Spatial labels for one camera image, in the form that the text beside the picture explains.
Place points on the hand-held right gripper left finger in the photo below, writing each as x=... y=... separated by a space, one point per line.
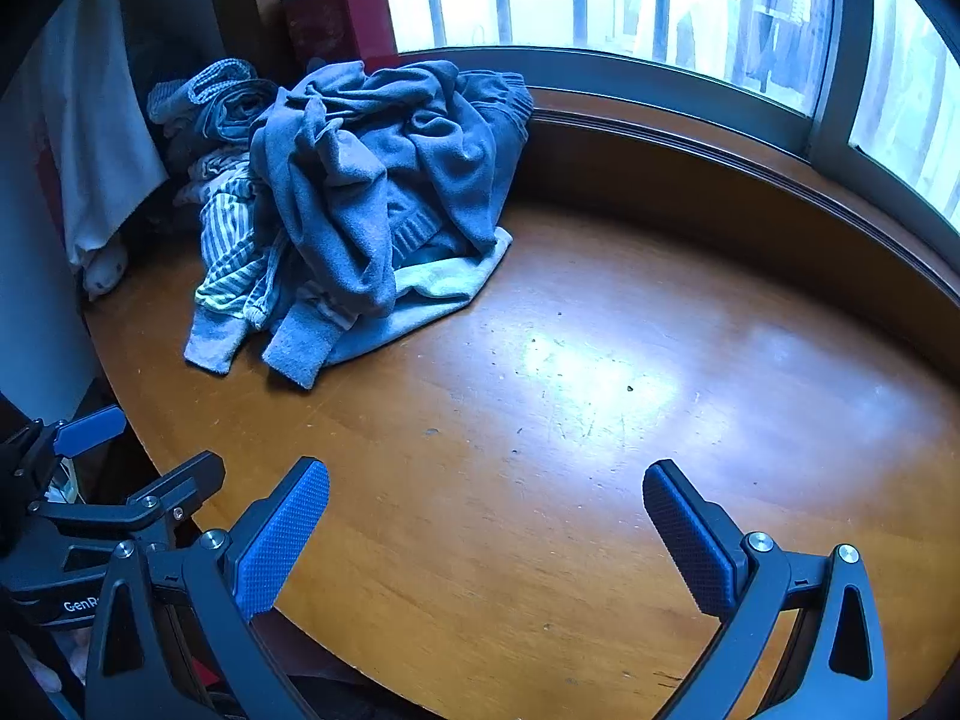
x=281 y=540

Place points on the red box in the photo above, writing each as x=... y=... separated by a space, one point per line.
x=337 y=22

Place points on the window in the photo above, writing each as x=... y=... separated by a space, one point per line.
x=600 y=0

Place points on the dark blue folded garment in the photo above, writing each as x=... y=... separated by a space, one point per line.
x=236 y=109

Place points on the grey knitted folded garment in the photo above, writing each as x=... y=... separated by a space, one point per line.
x=199 y=86

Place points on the pale folded garment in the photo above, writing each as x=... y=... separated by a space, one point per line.
x=210 y=169

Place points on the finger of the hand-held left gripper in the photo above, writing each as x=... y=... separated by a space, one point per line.
x=187 y=476
x=90 y=429

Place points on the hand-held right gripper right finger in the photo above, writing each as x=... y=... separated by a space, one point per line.
x=686 y=540

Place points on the grey-blue fleece top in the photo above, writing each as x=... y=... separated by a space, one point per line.
x=337 y=187

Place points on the dark blue knit sweater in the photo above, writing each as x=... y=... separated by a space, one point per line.
x=502 y=101

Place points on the white hanging cloth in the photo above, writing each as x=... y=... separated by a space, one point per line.
x=90 y=127

